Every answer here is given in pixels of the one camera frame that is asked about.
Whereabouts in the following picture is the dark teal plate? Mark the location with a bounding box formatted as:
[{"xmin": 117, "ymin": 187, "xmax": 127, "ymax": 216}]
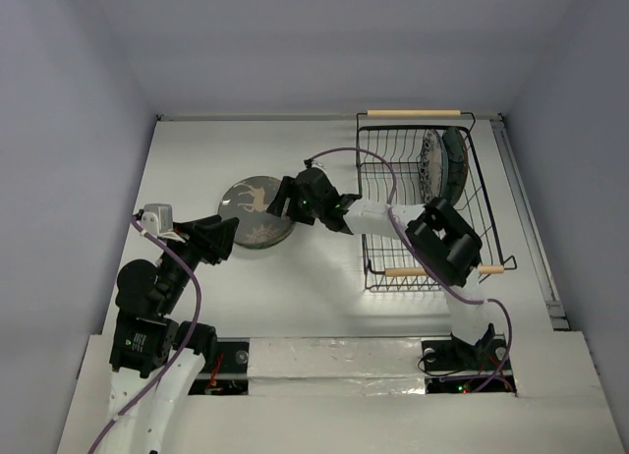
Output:
[{"xmin": 441, "ymin": 127, "xmax": 469, "ymax": 205}]

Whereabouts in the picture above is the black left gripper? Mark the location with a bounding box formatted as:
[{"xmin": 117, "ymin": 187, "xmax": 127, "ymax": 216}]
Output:
[{"xmin": 158, "ymin": 212, "xmax": 239, "ymax": 311}]

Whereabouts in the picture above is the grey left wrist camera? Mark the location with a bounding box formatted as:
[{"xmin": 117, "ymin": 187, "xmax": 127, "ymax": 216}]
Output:
[{"xmin": 139, "ymin": 203, "xmax": 174, "ymax": 237}]

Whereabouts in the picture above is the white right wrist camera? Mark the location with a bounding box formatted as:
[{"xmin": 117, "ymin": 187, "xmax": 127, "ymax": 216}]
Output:
[{"xmin": 304, "ymin": 158, "xmax": 326, "ymax": 176}]

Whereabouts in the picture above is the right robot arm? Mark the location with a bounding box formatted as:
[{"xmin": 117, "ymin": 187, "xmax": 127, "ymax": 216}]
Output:
[{"xmin": 267, "ymin": 167, "xmax": 495, "ymax": 368}]

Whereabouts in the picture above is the black wire dish rack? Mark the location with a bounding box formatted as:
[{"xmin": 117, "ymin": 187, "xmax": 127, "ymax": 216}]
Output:
[{"xmin": 355, "ymin": 112, "xmax": 518, "ymax": 292}]

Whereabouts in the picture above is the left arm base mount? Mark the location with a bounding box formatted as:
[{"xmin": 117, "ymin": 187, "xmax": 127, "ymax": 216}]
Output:
[{"xmin": 189, "ymin": 338, "xmax": 250, "ymax": 396}]

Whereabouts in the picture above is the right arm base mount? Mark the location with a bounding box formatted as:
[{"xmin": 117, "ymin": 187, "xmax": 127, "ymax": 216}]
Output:
[{"xmin": 418, "ymin": 336, "xmax": 517, "ymax": 395}]

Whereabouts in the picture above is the grey patterned plate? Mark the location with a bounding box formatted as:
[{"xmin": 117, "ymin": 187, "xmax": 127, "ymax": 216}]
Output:
[{"xmin": 419, "ymin": 130, "xmax": 448, "ymax": 203}]

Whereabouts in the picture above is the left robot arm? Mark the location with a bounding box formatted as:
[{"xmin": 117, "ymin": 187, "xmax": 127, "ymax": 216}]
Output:
[{"xmin": 89, "ymin": 204, "xmax": 239, "ymax": 453}]

